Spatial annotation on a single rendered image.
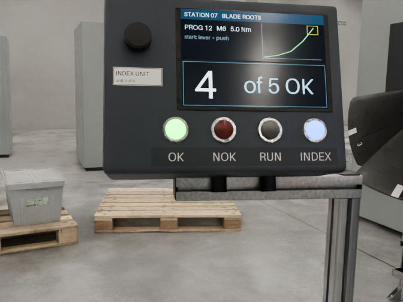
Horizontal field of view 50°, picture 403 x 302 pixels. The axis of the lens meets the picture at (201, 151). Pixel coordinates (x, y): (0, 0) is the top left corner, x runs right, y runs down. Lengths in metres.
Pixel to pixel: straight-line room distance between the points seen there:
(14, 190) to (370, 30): 3.17
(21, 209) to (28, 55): 9.64
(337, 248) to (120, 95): 0.33
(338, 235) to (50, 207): 3.01
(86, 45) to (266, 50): 5.78
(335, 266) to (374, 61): 3.55
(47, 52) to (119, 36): 12.39
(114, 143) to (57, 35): 12.48
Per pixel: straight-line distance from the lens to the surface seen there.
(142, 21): 0.48
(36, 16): 12.95
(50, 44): 12.88
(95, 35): 6.26
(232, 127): 0.45
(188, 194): 0.52
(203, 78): 0.46
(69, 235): 3.43
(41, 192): 3.42
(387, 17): 4.05
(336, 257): 0.60
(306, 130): 0.48
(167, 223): 3.61
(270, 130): 0.46
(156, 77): 0.46
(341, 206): 0.58
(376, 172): 1.10
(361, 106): 1.41
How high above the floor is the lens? 1.16
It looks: 8 degrees down
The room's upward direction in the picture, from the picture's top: 1 degrees clockwise
